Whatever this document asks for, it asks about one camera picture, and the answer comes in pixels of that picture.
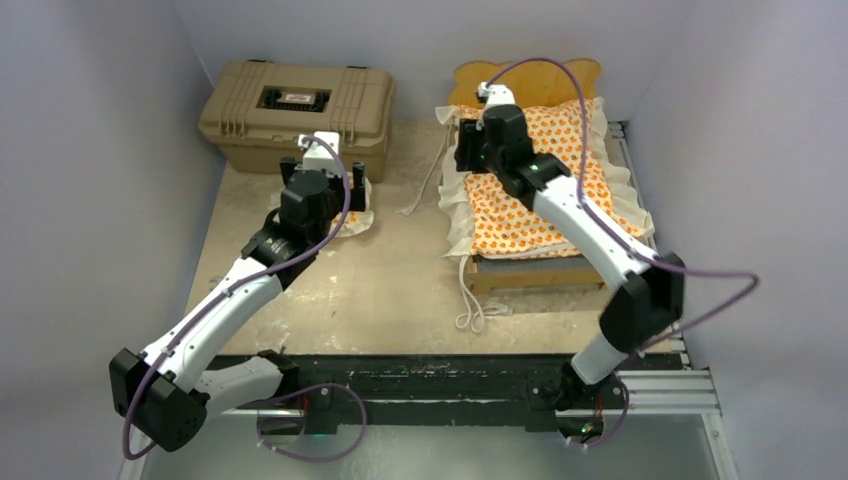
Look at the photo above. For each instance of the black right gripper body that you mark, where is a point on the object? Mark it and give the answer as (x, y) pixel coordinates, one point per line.
(474, 153)

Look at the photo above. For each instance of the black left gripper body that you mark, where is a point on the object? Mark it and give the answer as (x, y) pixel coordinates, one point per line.
(337, 200)

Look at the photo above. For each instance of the orange patterned white blanket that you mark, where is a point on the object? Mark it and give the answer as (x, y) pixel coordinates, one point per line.
(487, 222)

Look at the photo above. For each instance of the wooden pet bed frame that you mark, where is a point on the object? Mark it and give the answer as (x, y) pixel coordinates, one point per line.
(533, 84)

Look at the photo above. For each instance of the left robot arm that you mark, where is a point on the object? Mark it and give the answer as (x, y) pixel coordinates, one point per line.
(166, 392)

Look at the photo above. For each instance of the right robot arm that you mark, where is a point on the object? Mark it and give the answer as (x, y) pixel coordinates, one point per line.
(647, 288)

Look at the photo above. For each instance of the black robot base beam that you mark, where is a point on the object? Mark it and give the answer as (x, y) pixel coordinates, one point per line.
(531, 391)

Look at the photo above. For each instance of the small orange patterned pillow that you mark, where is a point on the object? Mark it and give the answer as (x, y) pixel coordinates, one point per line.
(356, 222)

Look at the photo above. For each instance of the tan plastic tool case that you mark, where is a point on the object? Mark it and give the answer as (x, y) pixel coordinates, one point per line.
(258, 109)

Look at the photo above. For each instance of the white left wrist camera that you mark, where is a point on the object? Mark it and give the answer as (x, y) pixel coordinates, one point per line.
(321, 152)

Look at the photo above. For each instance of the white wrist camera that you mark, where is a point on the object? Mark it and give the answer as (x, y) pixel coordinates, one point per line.
(321, 152)
(491, 95)

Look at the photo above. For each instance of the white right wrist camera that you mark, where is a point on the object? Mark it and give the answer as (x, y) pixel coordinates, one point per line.
(491, 95)

